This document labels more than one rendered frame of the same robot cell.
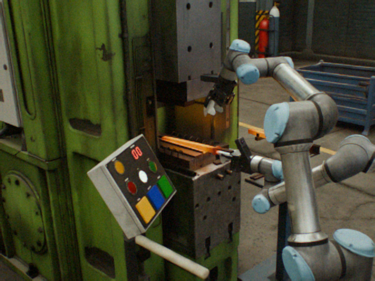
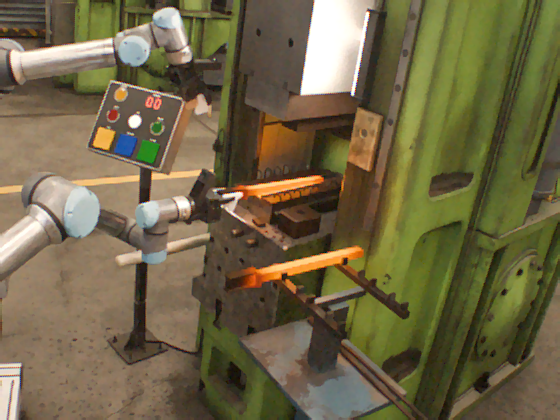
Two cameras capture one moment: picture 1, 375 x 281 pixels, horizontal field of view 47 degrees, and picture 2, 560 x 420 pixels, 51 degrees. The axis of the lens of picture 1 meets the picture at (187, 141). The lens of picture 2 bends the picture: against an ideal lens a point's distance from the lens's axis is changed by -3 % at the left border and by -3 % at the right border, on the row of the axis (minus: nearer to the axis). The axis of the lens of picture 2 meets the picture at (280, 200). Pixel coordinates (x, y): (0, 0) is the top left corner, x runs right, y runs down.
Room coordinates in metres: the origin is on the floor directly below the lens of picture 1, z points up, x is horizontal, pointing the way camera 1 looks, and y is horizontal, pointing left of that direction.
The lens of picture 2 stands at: (2.14, -1.91, 1.78)
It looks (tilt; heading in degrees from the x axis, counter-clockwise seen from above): 24 degrees down; 92
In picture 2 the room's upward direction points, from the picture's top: 9 degrees clockwise
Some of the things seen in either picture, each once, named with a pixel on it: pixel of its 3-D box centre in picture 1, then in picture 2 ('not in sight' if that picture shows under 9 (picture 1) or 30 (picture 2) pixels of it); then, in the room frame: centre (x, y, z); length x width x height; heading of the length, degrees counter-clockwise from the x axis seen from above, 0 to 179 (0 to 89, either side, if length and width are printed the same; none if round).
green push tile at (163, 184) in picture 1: (164, 187); (148, 152); (1.59, 0.10, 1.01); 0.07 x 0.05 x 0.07; 162
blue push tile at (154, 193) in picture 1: (155, 197); (126, 145); (1.49, 0.13, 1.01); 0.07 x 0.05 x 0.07; 162
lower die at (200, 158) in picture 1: (172, 150); (296, 190); (2.14, 0.08, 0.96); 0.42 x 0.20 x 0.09; 47
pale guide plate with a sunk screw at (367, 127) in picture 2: not in sight; (364, 139); (2.32, -0.19, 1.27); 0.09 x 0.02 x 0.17; 137
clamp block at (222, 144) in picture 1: (216, 148); (300, 221); (2.17, -0.15, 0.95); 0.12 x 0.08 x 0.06; 47
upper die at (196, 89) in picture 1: (169, 82); (312, 93); (2.14, 0.08, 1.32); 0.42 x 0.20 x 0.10; 47
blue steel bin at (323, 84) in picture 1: (341, 93); not in sight; (5.73, -2.10, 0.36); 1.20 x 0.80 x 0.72; 42
